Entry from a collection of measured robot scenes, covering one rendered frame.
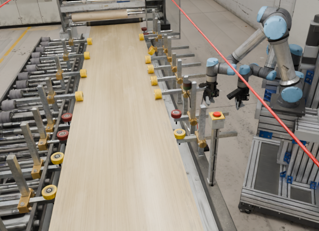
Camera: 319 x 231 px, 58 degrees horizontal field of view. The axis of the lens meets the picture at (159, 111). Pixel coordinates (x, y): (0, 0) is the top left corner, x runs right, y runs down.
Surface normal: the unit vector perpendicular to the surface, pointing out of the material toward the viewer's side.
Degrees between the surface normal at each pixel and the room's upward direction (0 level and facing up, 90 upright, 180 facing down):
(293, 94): 97
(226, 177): 0
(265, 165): 0
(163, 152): 0
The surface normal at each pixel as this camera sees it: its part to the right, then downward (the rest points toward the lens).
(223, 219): -0.04, -0.84
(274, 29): -0.43, 0.40
